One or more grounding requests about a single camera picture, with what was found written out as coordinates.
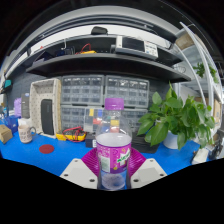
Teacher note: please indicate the black case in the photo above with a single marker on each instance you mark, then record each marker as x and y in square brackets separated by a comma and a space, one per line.
[145, 145]

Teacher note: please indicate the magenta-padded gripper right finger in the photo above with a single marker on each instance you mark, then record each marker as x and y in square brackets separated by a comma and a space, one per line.
[150, 170]

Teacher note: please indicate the blue cardboard box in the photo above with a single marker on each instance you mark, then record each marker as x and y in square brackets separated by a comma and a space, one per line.
[11, 124]

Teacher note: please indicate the flat round red coaster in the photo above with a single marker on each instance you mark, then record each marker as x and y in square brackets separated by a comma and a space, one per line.
[46, 149]

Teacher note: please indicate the white shelf rack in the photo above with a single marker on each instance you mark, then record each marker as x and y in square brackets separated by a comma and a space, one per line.
[206, 63]

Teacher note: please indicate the green potted plant, white pot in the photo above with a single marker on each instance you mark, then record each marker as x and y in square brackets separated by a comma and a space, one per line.
[176, 116]

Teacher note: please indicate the beige mug with grey ovals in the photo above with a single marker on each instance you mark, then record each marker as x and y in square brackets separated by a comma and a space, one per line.
[25, 134]

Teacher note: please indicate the clear box with coloured parts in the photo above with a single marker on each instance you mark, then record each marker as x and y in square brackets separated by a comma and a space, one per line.
[90, 120]

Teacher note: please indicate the black workbench shelf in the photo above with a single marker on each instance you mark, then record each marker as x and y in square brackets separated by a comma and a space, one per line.
[103, 65]

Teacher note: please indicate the small brown cardboard box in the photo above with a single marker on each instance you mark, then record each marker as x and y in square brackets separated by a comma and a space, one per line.
[5, 134]

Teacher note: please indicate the black box with white label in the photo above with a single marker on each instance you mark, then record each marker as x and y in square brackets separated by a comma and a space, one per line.
[90, 140]

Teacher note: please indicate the white power adapter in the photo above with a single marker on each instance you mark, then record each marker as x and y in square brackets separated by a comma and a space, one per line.
[199, 156]

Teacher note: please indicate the dark grey flat box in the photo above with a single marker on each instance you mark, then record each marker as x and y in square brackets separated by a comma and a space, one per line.
[25, 106]

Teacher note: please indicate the yellow multimeter with red leads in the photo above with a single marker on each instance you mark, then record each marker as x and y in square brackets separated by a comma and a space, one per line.
[61, 137]

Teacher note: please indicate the black rectangular speaker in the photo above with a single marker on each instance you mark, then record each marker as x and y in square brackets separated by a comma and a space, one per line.
[46, 116]

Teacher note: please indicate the beige dotted storage bin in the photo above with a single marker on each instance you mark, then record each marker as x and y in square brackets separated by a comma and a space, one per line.
[36, 96]

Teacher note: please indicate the black metal stand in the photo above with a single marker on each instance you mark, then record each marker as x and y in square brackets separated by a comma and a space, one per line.
[218, 148]

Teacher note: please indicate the teal wall holder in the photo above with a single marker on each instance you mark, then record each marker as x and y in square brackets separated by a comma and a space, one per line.
[7, 83]

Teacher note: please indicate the purple plastic bag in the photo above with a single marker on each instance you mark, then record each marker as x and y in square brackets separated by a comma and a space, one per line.
[17, 107]

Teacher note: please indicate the purple-capped clear drink bottle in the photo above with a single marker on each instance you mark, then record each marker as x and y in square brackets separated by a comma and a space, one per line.
[113, 150]

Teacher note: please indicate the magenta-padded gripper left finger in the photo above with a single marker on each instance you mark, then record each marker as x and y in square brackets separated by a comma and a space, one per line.
[76, 171]

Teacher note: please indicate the white oscilloscope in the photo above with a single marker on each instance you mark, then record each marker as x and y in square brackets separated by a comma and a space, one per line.
[135, 46]

